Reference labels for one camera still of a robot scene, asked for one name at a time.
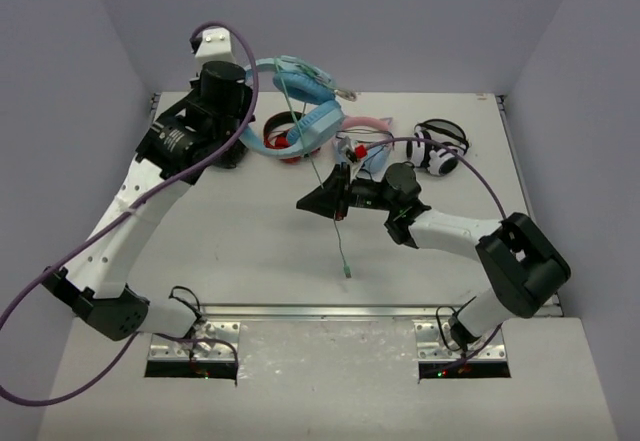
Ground left metal mounting bracket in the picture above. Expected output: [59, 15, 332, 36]
[147, 319, 241, 363]

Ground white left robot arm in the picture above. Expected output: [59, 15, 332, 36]
[42, 61, 253, 341]

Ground pink blue cat-ear headphones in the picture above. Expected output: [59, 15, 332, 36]
[333, 116, 394, 179]

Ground green headphone cable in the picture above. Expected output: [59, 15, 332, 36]
[273, 56, 354, 280]

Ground red black headphones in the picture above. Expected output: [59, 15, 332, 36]
[262, 111, 321, 164]

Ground white black headphones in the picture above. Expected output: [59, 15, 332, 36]
[405, 118, 471, 177]

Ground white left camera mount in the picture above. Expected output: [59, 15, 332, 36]
[190, 28, 236, 69]

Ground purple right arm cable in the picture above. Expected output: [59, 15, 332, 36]
[364, 136, 506, 222]

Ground aluminium table rail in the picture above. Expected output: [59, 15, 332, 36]
[201, 303, 450, 321]

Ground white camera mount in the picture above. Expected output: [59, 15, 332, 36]
[334, 136, 368, 166]
[190, 28, 236, 69]

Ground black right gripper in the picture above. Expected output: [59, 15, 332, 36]
[298, 164, 398, 223]

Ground right metal mounting bracket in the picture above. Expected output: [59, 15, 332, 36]
[413, 317, 507, 363]

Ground metal mounting bracket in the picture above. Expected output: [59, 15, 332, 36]
[413, 317, 507, 363]
[147, 319, 241, 363]

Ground light blue headphones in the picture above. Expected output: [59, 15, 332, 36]
[239, 55, 358, 159]

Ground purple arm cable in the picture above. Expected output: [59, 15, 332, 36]
[0, 20, 261, 407]
[364, 136, 506, 222]

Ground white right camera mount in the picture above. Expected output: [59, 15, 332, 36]
[334, 136, 368, 166]

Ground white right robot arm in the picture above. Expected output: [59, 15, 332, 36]
[296, 163, 571, 351]

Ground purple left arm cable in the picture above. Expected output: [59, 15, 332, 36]
[0, 20, 261, 407]

